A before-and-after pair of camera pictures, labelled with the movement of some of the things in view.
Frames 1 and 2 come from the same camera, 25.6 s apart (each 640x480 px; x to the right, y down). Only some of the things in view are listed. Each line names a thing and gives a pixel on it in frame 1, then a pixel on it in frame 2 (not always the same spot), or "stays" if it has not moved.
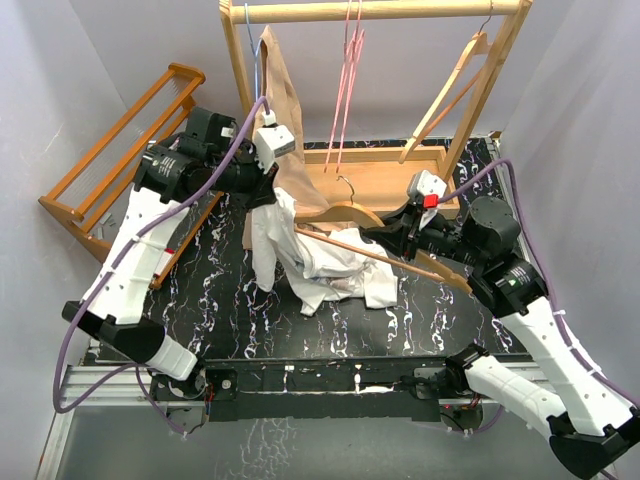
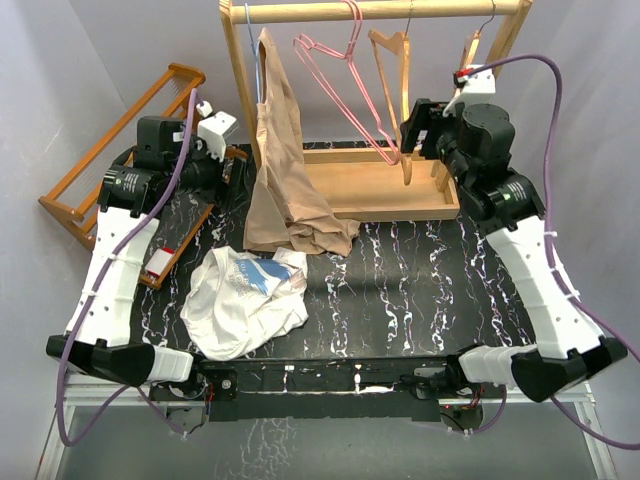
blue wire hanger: x=255 y=51 stays
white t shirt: x=316 y=272 → x=235 y=300
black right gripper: x=394 y=235 → x=418 y=123
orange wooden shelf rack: x=83 y=199 stays
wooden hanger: x=424 y=265 → x=402 y=44
